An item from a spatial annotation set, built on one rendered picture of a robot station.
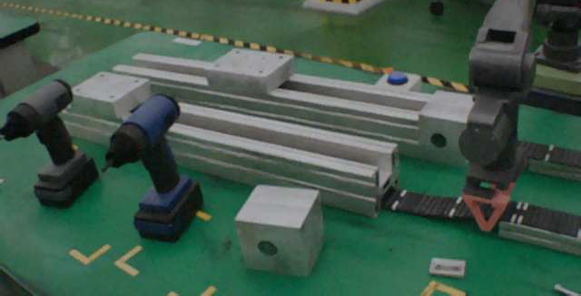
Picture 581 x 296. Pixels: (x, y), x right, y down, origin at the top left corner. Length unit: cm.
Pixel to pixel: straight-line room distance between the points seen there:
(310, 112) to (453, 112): 29
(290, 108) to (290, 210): 39
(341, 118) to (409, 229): 30
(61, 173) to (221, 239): 36
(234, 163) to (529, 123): 59
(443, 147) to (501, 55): 34
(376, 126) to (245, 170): 25
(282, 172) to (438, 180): 27
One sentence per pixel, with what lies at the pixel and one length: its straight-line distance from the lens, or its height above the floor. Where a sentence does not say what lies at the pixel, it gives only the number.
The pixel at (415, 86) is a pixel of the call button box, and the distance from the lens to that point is 130.
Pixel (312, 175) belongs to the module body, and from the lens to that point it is 102.
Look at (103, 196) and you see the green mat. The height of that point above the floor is 78.
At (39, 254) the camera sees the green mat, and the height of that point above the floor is 78.
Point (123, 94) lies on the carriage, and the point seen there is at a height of 90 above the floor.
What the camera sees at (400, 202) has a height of 79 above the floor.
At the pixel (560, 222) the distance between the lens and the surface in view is 96.
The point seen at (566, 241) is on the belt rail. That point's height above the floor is 80.
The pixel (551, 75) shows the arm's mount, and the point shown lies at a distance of 140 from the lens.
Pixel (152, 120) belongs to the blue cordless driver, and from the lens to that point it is 96.
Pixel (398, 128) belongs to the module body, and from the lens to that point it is 114.
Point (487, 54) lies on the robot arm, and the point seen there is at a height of 108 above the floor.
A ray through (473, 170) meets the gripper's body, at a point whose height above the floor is 90.
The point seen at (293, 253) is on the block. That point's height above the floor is 82.
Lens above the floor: 140
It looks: 30 degrees down
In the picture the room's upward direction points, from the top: 9 degrees counter-clockwise
